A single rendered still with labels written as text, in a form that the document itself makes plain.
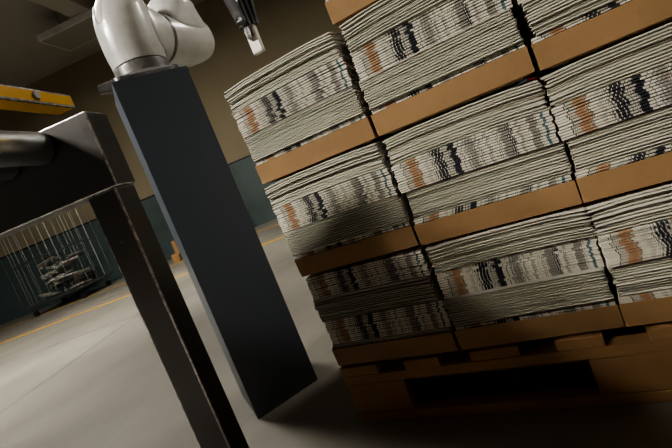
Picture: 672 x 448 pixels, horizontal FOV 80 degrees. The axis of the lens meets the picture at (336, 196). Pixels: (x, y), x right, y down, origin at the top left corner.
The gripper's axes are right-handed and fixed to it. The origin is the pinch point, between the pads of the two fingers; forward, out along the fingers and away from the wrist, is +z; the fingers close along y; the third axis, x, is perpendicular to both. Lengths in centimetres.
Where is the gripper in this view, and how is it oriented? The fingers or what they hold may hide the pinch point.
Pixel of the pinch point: (254, 39)
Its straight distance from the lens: 112.6
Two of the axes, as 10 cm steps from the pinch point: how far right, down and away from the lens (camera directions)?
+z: 3.7, 9.3, 0.8
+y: 3.8, -2.3, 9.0
